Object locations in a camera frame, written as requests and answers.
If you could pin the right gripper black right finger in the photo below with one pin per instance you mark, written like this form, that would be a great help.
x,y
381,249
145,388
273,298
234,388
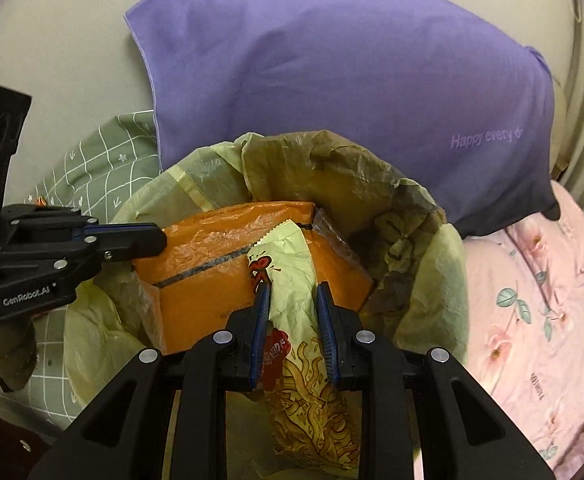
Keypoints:
x,y
338,327

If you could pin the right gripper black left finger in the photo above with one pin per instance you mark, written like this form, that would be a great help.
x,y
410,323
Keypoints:
x,y
249,328

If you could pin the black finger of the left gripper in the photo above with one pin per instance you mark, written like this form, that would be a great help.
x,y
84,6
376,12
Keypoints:
x,y
123,249
131,230

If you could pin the orange plastic package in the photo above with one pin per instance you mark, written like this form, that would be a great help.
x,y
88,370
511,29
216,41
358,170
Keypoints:
x,y
203,274

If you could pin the yellow noodle snack bag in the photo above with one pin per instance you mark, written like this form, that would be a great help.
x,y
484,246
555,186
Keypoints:
x,y
309,416

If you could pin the yellow-green trash bag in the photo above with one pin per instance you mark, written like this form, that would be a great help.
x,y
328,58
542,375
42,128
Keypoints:
x,y
401,237

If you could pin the pink floral blanket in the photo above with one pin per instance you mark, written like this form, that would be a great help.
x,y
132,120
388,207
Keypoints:
x,y
526,344

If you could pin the purple pillow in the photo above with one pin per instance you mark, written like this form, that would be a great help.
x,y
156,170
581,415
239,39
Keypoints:
x,y
442,95

